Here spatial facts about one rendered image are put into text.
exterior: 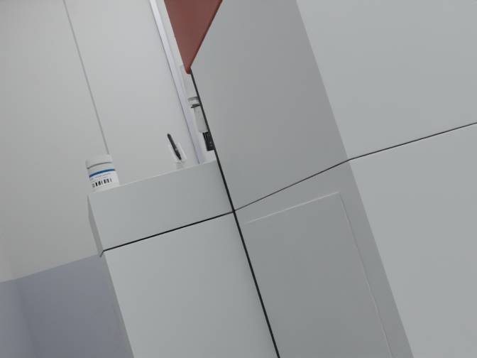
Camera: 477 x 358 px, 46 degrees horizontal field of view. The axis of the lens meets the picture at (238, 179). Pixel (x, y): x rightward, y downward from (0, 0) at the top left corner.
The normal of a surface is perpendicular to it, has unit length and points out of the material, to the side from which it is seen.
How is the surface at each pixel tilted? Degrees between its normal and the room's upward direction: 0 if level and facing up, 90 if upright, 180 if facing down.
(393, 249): 90
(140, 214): 90
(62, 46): 90
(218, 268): 90
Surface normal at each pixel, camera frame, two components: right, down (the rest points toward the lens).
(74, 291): 0.11, -0.12
